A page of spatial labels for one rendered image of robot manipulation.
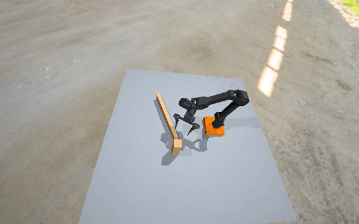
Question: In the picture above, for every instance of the wooden post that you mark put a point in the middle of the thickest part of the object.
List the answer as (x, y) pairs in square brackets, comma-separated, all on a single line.
[(176, 147)]

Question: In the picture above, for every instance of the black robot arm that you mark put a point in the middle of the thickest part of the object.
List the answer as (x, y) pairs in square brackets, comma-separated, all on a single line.
[(240, 99)]

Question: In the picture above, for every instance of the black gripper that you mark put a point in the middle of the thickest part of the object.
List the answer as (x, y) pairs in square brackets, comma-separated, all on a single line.
[(194, 125)]

